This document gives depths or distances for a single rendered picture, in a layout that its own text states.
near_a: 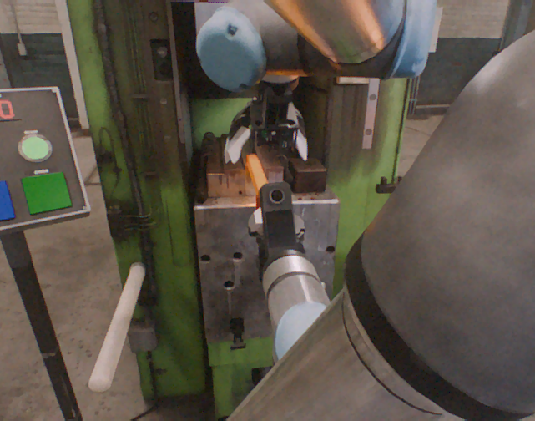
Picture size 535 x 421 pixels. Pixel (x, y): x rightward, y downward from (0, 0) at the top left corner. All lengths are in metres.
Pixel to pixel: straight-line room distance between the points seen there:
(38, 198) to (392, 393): 0.76
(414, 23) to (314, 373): 0.27
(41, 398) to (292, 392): 1.66
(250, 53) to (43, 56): 6.81
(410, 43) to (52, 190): 0.71
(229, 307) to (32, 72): 6.46
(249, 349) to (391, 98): 0.87
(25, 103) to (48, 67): 6.22
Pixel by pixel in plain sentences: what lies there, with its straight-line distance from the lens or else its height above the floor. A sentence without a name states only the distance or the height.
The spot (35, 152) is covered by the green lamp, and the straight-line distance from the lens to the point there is 0.87.
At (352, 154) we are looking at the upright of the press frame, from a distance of 1.14.
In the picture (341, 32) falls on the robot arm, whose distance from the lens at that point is 0.25.
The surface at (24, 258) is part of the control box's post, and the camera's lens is 1.03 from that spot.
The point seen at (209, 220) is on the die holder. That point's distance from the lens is 0.92.
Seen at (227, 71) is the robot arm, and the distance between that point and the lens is 0.39.
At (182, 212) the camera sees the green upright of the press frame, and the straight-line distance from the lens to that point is 1.14.
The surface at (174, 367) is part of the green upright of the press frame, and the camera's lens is 1.52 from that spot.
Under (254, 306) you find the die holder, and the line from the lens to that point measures 1.08.
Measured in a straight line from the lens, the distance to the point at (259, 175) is 0.82.
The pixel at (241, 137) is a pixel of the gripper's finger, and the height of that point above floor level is 1.14.
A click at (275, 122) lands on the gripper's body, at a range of 0.55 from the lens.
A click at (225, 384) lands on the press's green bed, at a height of 0.28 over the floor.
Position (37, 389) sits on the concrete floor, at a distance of 1.89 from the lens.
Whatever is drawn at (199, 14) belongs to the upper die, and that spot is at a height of 1.34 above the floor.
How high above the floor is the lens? 1.28
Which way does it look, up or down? 25 degrees down
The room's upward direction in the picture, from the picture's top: straight up
